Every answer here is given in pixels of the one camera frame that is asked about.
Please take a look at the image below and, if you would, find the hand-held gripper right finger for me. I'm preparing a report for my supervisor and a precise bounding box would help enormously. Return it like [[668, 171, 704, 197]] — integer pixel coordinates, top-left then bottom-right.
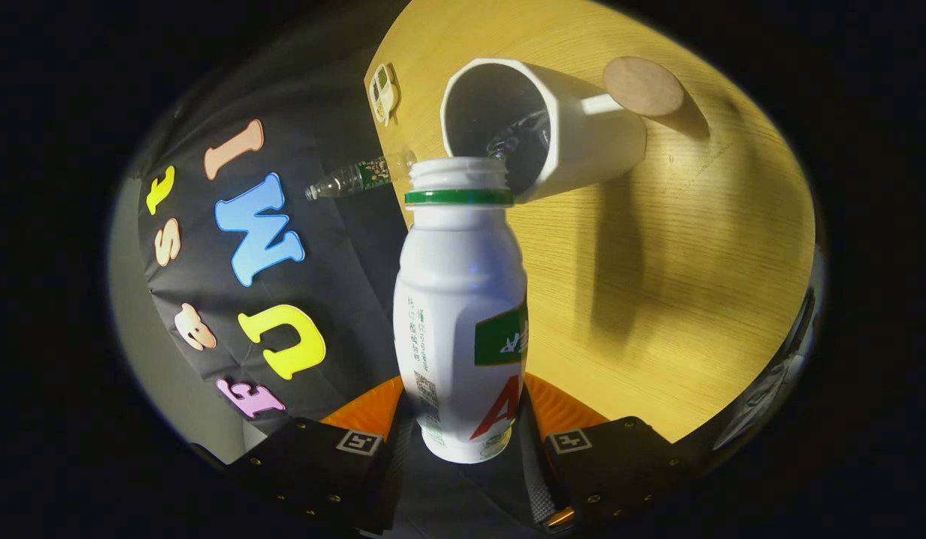
[[519, 373, 703, 534]]

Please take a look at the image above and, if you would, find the white juice bottle green label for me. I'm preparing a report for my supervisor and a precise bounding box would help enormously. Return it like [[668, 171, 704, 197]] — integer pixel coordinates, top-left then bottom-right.
[[393, 156, 529, 465]]

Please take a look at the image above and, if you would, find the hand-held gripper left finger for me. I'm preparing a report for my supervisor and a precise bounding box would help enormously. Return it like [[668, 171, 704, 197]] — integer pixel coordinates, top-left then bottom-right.
[[193, 376, 415, 536]]

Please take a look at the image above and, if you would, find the white cup wooden handle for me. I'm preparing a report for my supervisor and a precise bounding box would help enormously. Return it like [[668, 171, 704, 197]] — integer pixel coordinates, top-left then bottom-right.
[[439, 56, 686, 204]]

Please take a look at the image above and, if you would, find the wooden table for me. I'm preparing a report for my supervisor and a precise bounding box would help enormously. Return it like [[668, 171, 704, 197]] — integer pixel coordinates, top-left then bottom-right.
[[364, 0, 817, 444]]

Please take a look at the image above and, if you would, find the clear plastic water bottle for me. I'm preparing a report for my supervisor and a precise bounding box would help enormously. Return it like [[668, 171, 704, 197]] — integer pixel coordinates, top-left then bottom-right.
[[305, 150, 417, 201]]

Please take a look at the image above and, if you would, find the white divided snack dish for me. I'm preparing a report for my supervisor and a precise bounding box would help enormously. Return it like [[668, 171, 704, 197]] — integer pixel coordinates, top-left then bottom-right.
[[368, 64, 400, 127]]

